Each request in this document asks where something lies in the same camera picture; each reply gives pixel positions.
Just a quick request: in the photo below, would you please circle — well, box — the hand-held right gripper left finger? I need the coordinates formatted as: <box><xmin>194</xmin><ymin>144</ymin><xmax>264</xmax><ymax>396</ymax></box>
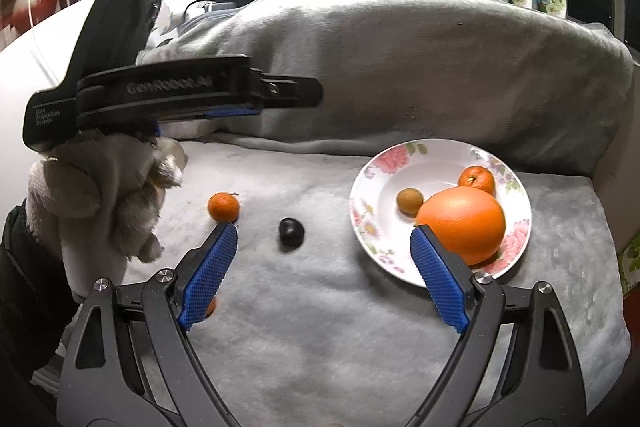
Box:
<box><xmin>57</xmin><ymin>222</ymin><xmax>241</xmax><ymax>427</ymax></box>

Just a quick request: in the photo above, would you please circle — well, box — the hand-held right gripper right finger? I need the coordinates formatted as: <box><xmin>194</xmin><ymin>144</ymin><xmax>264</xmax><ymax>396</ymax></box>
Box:
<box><xmin>405</xmin><ymin>224</ymin><xmax>588</xmax><ymax>427</ymax></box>

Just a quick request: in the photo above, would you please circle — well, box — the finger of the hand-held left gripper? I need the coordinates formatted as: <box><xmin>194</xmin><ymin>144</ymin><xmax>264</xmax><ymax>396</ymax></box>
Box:
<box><xmin>251</xmin><ymin>70</ymin><xmax>322</xmax><ymax>109</ymax></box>
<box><xmin>159</xmin><ymin>105</ymin><xmax>264</xmax><ymax>124</ymax></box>

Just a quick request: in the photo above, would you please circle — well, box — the large orange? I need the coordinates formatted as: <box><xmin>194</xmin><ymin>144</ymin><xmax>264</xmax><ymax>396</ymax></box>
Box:
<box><xmin>415</xmin><ymin>187</ymin><xmax>507</xmax><ymax>267</ymax></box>

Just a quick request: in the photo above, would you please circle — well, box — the floral white plate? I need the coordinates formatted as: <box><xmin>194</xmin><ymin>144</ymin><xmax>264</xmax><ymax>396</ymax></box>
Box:
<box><xmin>349</xmin><ymin>138</ymin><xmax>532</xmax><ymax>289</ymax></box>

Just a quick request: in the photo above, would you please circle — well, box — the person's left forearm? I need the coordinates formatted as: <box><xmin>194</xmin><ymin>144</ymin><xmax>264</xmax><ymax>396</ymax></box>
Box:
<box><xmin>0</xmin><ymin>202</ymin><xmax>83</xmax><ymax>408</ymax></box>

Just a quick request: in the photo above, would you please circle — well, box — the person's left hand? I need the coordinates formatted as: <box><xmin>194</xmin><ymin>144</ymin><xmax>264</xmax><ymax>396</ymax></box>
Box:
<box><xmin>27</xmin><ymin>129</ymin><xmax>188</xmax><ymax>304</ymax></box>

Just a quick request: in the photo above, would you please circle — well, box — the grey fleece blanket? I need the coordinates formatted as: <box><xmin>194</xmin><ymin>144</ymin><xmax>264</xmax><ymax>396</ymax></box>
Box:
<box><xmin>60</xmin><ymin>0</ymin><xmax>636</xmax><ymax>427</ymax></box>

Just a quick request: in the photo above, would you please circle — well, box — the small tangerine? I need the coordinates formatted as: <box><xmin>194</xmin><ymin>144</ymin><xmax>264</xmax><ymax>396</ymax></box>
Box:
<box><xmin>458</xmin><ymin>166</ymin><xmax>496</xmax><ymax>196</ymax></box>
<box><xmin>208</xmin><ymin>192</ymin><xmax>241</xmax><ymax>224</ymax></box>

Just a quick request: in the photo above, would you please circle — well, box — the white device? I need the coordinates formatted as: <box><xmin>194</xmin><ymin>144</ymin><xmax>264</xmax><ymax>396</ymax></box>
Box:
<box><xmin>159</xmin><ymin>0</ymin><xmax>236</xmax><ymax>35</ymax></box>

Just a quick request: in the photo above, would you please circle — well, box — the brown longan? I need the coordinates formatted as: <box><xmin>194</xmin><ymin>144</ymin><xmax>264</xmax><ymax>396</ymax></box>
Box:
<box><xmin>397</xmin><ymin>188</ymin><xmax>425</xmax><ymax>216</ymax></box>

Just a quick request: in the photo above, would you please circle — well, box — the dark plum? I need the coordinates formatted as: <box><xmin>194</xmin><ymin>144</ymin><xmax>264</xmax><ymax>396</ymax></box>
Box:
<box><xmin>278</xmin><ymin>217</ymin><xmax>304</xmax><ymax>250</ymax></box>

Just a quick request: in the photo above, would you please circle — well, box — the white padded furniture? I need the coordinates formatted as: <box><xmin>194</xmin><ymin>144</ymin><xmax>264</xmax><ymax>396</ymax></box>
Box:
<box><xmin>0</xmin><ymin>0</ymin><xmax>116</xmax><ymax>218</ymax></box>

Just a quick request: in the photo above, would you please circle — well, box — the green patterned box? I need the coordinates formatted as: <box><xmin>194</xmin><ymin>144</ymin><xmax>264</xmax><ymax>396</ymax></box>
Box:
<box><xmin>617</xmin><ymin>237</ymin><xmax>640</xmax><ymax>308</ymax></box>

